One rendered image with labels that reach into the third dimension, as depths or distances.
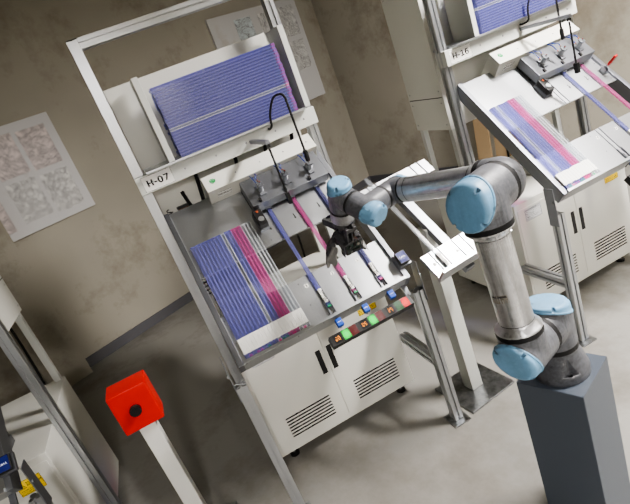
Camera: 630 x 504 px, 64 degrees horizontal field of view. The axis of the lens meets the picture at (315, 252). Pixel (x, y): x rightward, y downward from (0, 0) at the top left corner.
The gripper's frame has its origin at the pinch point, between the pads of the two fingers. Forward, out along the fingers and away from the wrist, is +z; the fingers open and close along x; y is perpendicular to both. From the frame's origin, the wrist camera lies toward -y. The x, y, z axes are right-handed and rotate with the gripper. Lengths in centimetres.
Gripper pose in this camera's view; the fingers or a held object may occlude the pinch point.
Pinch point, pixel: (345, 257)
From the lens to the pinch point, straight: 174.7
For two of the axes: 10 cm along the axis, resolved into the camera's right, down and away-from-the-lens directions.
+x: 8.7, -4.3, 2.3
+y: 4.7, 6.0, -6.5
